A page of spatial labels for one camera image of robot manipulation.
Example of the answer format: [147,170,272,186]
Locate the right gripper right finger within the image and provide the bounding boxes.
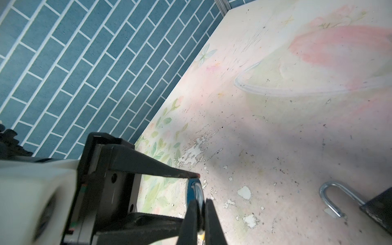
[204,199,228,245]

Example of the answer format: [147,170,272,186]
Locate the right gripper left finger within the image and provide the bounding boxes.
[176,200,204,245]

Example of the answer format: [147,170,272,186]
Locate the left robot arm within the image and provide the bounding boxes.
[1,127,206,245]

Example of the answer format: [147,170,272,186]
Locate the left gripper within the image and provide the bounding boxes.
[61,132,200,245]

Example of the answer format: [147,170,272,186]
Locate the black padlock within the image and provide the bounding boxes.
[319,181,392,235]

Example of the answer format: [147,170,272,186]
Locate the blue padlock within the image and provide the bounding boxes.
[185,178,205,214]

